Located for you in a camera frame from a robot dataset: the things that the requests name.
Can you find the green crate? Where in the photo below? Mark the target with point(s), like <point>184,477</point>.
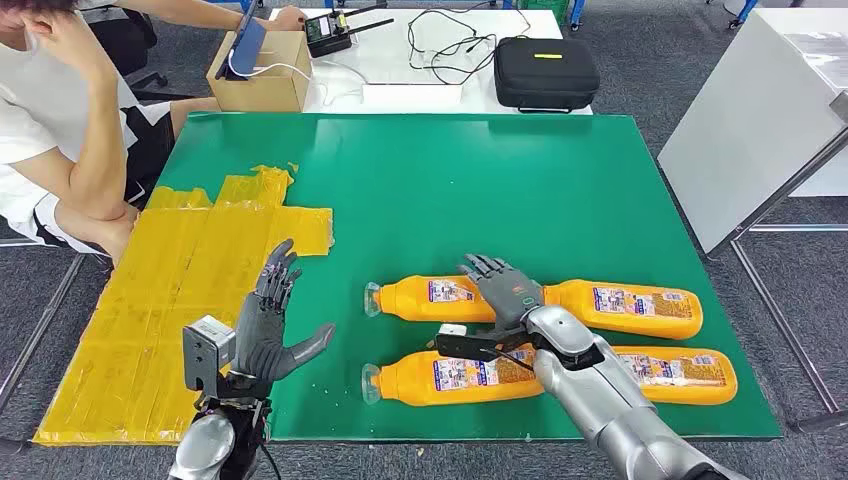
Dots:
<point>546,8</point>

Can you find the white table with metal legs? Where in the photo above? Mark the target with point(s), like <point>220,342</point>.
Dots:
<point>748,119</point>

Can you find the black radio with antennas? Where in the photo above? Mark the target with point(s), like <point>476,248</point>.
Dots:
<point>324,38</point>

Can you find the blue tablet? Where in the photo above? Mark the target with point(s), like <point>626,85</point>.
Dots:
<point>248,46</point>

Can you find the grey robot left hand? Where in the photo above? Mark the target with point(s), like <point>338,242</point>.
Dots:
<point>258,344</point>

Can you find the person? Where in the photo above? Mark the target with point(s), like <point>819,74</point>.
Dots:
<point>40,99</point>

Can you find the black office chair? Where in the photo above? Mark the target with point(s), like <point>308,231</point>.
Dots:
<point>129,40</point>

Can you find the brown cardboard box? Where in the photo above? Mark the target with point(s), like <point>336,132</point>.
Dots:
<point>265,89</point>

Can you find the orange detergent bottle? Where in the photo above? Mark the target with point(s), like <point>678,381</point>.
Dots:
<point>669,396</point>
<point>404,299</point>
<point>576,310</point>
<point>411,383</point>

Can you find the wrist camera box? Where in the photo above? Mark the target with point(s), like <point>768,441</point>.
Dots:
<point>205,351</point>
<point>464,346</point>

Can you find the white power strip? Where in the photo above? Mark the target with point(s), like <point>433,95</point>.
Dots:
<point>411,95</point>

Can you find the blue metal rack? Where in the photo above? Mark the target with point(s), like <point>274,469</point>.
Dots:
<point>578,13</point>

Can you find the yellow taped cardboard mat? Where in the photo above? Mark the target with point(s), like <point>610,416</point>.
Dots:
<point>132,331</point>

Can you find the grey metal seat frame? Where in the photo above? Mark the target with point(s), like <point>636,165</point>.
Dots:
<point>44,326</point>

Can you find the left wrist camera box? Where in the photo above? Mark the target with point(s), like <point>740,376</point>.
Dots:
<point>205,351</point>

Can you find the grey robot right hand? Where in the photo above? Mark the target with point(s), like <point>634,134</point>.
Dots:
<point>507,295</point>

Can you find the black carrying case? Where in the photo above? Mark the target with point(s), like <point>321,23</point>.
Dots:
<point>543,76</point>

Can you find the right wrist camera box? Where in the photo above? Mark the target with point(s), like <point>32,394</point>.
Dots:
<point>464,346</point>

